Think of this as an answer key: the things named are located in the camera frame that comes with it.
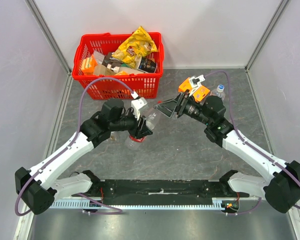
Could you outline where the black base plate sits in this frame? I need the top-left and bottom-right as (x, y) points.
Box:
(72, 178), (251, 207)

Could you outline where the yellow chips bag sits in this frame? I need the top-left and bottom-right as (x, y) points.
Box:
(112, 26), (158, 68)

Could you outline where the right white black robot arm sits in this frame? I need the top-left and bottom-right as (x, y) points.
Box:
(154, 93), (300, 213)

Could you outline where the beige pump bottle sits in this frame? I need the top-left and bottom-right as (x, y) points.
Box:
(93, 64), (144, 76)

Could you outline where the clear bottle blue label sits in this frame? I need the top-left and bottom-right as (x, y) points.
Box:
(109, 131), (119, 141)

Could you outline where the orange cardboard box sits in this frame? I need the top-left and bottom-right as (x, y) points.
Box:
(178, 75), (210, 103)

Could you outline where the clear bottle red label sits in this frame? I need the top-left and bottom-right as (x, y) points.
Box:
(125, 106), (161, 150)

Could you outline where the brown snack packet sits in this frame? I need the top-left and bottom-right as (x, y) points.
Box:
(102, 52), (123, 68)

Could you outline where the red plastic shopping basket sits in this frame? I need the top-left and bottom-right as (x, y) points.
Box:
(72, 32), (165, 100)

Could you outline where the clear plastic packet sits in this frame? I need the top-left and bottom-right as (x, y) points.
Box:
(93, 50), (105, 65)

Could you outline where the small bottle white cap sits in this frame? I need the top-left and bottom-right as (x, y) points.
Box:
(210, 84), (226, 101)

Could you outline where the orange yellow sponge pack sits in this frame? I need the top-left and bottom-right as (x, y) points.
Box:
(80, 55), (98, 76)

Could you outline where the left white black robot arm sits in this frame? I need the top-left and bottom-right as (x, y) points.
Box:
(14, 97), (153, 217)

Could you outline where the black instant noodle cup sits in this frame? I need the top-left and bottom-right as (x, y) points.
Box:
(135, 57), (158, 74)

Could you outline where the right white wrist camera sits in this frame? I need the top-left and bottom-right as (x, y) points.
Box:
(188, 74), (206, 91)

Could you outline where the white slotted cable duct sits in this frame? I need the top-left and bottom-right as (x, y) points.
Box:
(49, 197), (230, 211)

